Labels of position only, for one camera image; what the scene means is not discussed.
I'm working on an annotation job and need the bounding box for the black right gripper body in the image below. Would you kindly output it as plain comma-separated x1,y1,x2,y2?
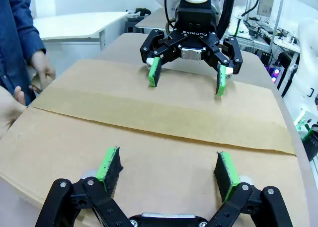
171,0,220,61

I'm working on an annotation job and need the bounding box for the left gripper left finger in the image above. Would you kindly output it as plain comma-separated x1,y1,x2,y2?
34,146,133,227

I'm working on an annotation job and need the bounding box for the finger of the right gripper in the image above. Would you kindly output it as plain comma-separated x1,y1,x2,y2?
201,37,244,96
139,29,180,88

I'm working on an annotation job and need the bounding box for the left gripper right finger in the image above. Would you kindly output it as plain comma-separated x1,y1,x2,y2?
207,151,294,227

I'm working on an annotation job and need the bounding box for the large brown cardboard box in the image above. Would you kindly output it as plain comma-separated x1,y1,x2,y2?
0,59,307,227

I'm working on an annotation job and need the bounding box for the person's left forearm denim sleeve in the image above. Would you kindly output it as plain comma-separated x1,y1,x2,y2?
13,0,47,67

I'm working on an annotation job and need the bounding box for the person's left hand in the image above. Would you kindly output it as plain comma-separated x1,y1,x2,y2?
27,50,57,93

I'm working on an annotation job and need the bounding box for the person's right hand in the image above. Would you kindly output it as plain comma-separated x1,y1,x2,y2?
0,85,27,140

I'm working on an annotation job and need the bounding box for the brown topped table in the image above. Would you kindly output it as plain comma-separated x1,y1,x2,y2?
135,7,180,35

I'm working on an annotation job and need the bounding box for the white desk with clutter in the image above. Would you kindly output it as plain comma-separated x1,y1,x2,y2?
231,25,302,53

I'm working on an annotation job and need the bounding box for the silver metal pole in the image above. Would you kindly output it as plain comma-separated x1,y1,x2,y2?
269,0,287,54

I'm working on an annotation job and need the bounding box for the computer monitor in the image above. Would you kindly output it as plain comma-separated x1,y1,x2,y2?
256,0,276,18

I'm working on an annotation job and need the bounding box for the white machine housing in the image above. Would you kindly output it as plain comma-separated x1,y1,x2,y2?
289,17,318,114

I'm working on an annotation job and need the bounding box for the white table with rounded corner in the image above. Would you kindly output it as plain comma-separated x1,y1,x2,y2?
32,11,129,72

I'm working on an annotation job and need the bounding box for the black green device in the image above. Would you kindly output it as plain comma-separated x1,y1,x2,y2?
300,124,318,161

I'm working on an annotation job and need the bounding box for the person in denim shirt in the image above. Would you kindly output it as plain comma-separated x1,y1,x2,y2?
0,0,28,106

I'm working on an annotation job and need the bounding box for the black right arm cable sleeve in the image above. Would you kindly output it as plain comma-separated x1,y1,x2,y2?
218,0,237,38

